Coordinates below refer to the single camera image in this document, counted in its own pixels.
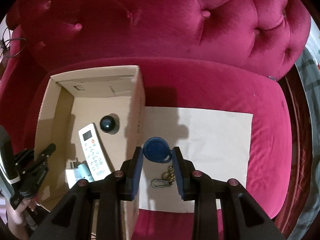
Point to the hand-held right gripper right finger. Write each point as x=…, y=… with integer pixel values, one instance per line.
x=178, y=175

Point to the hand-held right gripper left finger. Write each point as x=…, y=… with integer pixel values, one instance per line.
x=136, y=172

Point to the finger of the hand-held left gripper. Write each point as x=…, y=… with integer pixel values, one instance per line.
x=47, y=152
x=25, y=156

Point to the blue key fob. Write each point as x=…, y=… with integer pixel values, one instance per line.
x=155, y=150

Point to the small white plug adapter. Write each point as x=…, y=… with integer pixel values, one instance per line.
x=71, y=177

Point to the light blue bottle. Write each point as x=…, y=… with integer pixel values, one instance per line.
x=83, y=171

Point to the white remote control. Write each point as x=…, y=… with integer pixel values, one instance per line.
x=92, y=150

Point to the black round camera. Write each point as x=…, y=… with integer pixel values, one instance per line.
x=107, y=123

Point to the cardboard box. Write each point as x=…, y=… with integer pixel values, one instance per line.
x=112, y=105

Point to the person's left hand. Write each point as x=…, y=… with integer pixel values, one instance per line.
x=17, y=220

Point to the thin red curved rod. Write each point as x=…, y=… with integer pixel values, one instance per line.
x=297, y=125

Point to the red tufted velvet sofa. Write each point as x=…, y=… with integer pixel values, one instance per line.
x=175, y=30

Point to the grey plaid blanket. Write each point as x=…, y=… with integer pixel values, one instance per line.
x=310, y=105

